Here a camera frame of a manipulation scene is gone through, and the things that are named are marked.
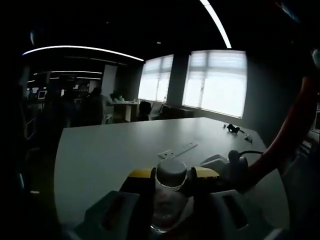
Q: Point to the clear plastic water bottle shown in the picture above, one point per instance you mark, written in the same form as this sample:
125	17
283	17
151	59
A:
171	172

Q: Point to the straight ceiling light strip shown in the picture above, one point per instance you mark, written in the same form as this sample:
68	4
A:
218	22

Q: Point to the black office chair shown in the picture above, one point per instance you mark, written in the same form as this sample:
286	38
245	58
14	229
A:
144	111

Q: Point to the wide bright window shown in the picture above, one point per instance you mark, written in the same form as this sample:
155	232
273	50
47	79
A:
215	82

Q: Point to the small black device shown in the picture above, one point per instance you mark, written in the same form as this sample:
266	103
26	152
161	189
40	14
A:
233	128

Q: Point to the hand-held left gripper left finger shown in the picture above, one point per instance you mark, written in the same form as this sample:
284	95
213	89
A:
117	215

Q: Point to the white desk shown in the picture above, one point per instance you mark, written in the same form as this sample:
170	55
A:
125	110

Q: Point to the white table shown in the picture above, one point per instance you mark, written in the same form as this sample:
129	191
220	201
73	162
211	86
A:
105	155

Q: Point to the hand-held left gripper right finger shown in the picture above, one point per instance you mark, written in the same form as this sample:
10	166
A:
220	217

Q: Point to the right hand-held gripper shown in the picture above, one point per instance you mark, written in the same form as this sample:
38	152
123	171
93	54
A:
237	167

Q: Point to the long curved ceiling light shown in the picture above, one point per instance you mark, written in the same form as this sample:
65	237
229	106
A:
82	48

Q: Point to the narrow bright window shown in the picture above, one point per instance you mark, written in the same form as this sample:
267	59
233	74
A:
156	80

